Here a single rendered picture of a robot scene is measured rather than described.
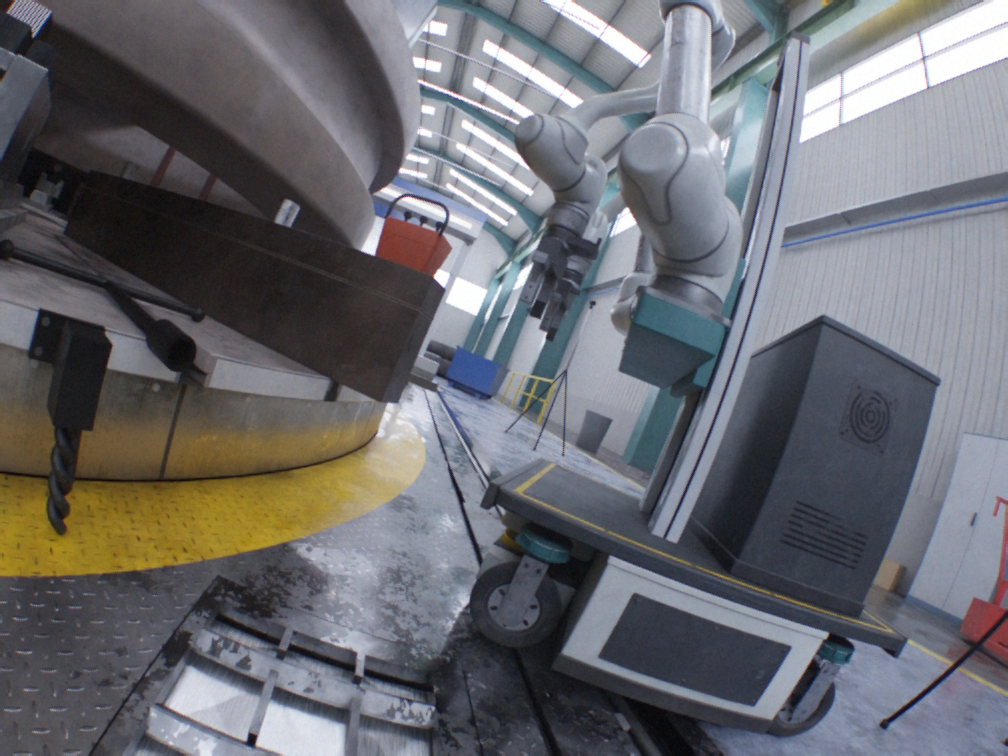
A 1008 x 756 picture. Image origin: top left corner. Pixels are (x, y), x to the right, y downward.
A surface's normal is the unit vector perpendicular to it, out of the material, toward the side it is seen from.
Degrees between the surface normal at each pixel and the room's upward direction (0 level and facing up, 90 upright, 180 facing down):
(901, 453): 90
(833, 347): 90
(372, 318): 90
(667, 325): 90
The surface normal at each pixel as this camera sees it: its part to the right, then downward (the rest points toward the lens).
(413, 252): -0.17, 0.04
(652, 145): -0.59, -0.15
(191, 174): 0.18, 0.05
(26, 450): 0.84, 0.34
